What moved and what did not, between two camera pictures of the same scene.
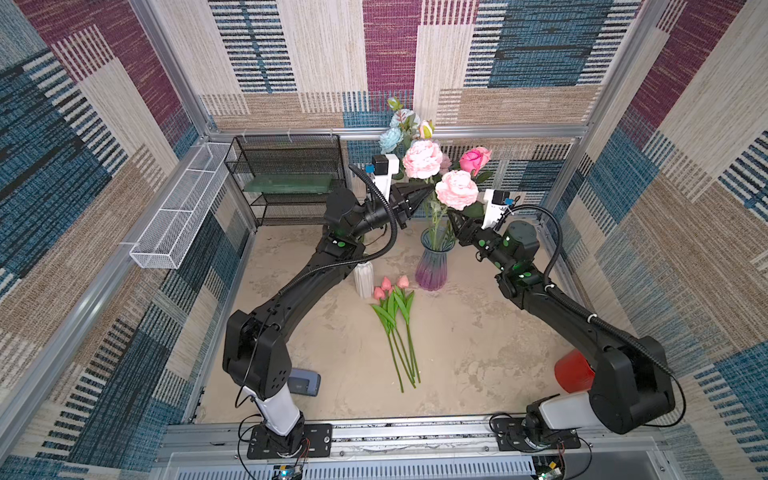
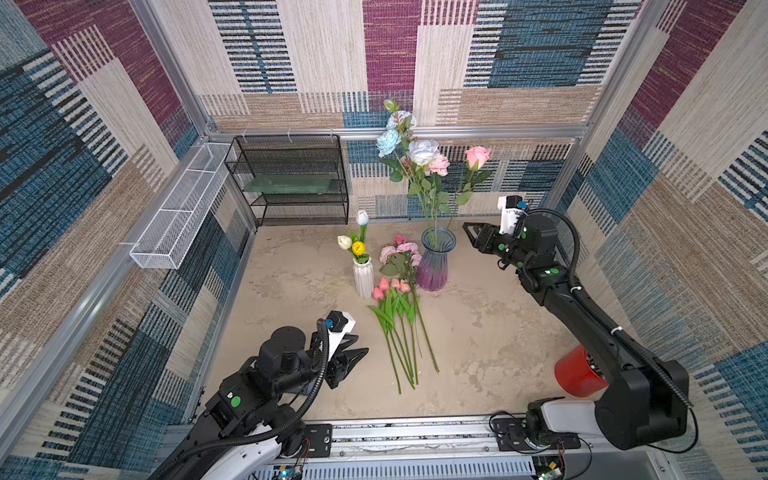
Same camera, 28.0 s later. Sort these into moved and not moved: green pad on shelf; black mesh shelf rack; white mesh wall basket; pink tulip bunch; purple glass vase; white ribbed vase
Moved: pink tulip bunch
Not moved: white ribbed vase; green pad on shelf; white mesh wall basket; black mesh shelf rack; purple glass vase
